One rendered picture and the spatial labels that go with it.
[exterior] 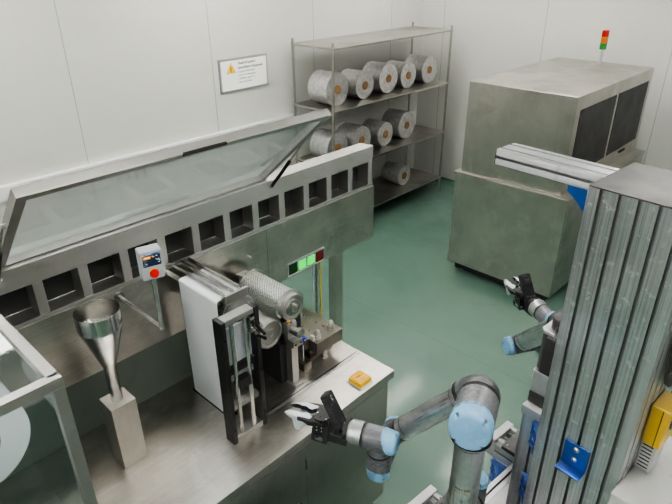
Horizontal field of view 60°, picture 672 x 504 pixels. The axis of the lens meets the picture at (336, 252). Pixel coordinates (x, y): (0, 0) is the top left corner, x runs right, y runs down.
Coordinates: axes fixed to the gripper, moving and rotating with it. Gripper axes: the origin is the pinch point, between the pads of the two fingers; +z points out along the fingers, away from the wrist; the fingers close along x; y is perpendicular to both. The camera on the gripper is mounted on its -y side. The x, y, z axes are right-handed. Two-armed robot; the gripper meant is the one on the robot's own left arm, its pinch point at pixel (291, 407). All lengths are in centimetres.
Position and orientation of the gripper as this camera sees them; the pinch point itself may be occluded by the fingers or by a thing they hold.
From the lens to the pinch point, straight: 191.1
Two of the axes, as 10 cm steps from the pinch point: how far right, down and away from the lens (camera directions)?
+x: 3.8, -3.0, 8.7
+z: -9.2, -1.7, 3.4
